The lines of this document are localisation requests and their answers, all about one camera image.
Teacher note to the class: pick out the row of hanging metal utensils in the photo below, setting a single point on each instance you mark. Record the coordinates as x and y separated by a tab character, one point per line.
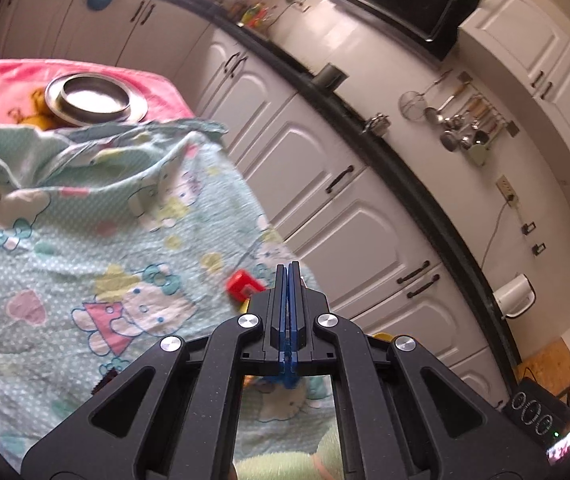
465	127

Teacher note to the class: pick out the black kitchen countertop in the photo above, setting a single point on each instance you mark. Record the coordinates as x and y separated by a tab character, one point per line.
422	195

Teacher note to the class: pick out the beige wall socket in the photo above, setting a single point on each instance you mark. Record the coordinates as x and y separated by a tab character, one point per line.
506	188

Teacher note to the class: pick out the black appliance with round dials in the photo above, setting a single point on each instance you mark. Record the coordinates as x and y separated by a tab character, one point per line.
535	410

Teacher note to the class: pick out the white electric kettle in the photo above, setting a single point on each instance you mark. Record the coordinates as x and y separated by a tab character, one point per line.
515	295

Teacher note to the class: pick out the metal cup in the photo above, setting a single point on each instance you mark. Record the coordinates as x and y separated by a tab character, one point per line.
332	78

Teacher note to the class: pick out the white kitchen cabinets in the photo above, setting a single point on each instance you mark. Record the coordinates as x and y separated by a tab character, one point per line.
365	240
540	45

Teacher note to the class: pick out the red and yellow snack wrapper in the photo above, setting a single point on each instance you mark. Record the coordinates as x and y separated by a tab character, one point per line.
242	285

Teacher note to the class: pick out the light blue cat-print blanket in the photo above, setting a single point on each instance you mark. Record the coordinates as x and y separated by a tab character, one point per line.
90	240

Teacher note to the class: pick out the small metal teapot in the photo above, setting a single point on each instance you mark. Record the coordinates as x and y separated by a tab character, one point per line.
377	123

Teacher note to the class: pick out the metal utensil rail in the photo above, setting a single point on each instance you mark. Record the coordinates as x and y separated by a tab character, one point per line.
490	105

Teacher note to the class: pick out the white upper kitchen cabinets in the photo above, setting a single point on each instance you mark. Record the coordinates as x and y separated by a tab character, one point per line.
540	45

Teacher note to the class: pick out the black range hood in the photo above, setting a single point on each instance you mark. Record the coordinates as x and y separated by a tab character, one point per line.
400	0

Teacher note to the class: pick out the white lower kitchen cabinets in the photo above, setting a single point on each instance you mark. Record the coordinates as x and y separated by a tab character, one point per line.
365	240

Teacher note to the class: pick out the yellow-rimmed black trash bin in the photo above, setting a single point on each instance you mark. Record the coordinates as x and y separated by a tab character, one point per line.
384	336

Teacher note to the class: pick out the round metal basin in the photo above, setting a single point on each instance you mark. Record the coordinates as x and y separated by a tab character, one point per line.
92	99

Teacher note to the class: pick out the small black wall hook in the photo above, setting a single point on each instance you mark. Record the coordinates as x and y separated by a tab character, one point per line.
539	248
530	228

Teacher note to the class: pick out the lit phone screen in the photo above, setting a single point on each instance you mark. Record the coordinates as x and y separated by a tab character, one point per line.
567	442

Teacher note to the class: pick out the dark snack wrapper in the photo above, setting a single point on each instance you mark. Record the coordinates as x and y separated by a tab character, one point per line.
105	380

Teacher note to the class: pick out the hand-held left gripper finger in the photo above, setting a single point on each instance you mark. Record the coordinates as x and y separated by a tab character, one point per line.
294	305
284	305

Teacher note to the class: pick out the chipboard panel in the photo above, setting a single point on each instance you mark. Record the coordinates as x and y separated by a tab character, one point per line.
550	365

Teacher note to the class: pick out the group of condiment bottles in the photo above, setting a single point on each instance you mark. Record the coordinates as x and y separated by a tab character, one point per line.
252	13

